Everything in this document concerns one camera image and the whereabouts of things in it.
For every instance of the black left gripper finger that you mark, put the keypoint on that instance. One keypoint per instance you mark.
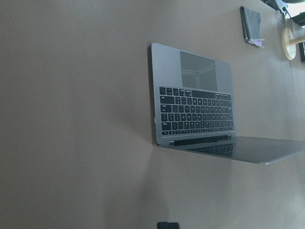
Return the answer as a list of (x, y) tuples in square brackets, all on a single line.
[(167, 225)]

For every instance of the grey laptop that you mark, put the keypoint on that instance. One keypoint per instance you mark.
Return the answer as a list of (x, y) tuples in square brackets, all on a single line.
[(194, 110)]

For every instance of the wooden stand with round base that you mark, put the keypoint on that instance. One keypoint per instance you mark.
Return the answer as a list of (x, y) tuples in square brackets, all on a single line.
[(289, 43)]

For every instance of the folded grey cloth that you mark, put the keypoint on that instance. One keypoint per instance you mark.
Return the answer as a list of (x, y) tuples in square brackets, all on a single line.
[(251, 25)]

